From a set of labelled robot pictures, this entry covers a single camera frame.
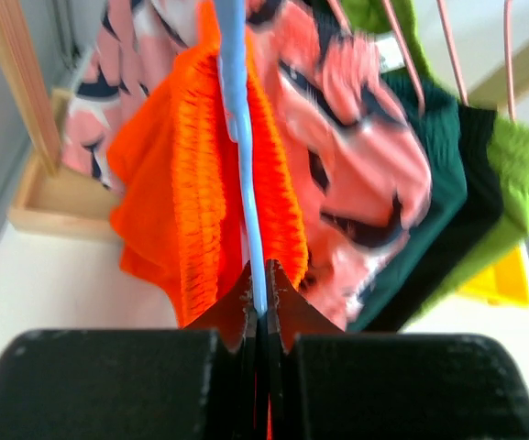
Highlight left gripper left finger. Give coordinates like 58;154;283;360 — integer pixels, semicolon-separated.
187;265;258;439

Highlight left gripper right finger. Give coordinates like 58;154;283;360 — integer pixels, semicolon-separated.
265;259;342;439

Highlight orange shorts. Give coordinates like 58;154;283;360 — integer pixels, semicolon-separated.
107;1;308;326

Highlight pink patterned shorts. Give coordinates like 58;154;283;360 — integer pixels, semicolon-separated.
62;1;431;328

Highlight black shorts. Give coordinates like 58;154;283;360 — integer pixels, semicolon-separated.
366;104;503;332

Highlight dark teal shorts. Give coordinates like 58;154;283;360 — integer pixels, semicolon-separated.
309;0;469;333

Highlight pink hanger of patterned shorts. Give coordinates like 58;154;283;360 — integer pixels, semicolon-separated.
327;0;351;32

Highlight pink hanger of teal shorts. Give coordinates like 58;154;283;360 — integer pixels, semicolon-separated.
381;0;425;116

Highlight pink hanger of black shorts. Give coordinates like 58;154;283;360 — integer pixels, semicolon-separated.
436;0;468;105

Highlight lime green shorts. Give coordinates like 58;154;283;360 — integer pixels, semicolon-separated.
349;1;529;331

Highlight pink hanger of green shorts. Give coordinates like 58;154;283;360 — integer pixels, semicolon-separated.
503;0;516;122

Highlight wooden clothes rack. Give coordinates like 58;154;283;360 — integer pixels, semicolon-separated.
0;1;117;241

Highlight yellow plastic tray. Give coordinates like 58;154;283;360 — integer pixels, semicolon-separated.
457;247;529;308

